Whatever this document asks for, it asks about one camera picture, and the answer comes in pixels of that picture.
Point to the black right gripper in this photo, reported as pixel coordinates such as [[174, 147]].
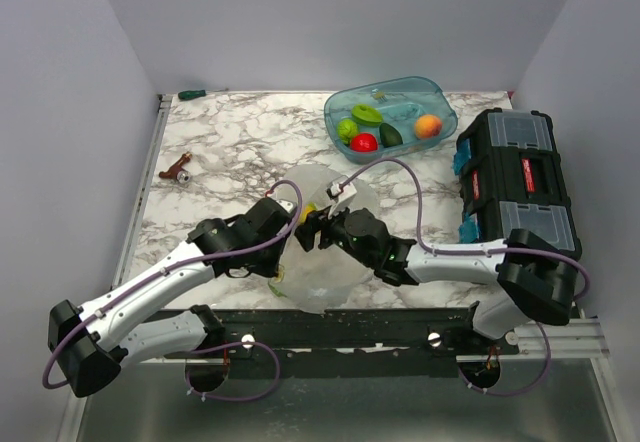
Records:
[[318, 221]]

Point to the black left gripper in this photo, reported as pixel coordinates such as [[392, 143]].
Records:
[[271, 269]]

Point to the yellow fake fruit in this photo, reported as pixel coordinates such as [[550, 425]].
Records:
[[306, 211]]

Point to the clear plastic bag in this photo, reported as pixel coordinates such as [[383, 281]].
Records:
[[320, 279]]

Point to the red fake fruit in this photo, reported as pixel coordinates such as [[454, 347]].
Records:
[[363, 143]]

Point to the dark green fake avocado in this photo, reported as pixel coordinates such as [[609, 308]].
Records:
[[389, 136]]

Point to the green fake fruit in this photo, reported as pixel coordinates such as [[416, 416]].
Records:
[[347, 129]]

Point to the green fake starfruit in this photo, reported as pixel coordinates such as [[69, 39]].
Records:
[[366, 115]]

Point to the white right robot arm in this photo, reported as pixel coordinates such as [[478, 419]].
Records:
[[536, 281]]

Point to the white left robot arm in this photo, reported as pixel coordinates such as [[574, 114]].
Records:
[[91, 343]]

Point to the orange fake peach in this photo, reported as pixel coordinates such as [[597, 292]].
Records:
[[427, 126]]

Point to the brown metal-tipped tool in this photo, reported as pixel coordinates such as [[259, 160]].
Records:
[[176, 172]]

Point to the teal plastic tray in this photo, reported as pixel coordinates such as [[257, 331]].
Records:
[[407, 99]]

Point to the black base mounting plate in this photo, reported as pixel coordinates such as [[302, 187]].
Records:
[[350, 343]]

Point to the black tool box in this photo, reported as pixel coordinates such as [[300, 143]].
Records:
[[510, 177]]

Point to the green handled screwdriver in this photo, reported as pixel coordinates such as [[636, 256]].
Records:
[[189, 95]]

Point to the aluminium side rail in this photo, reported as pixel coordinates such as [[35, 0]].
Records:
[[135, 221]]

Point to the aluminium front rail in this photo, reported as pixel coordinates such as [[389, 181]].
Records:
[[582, 340]]

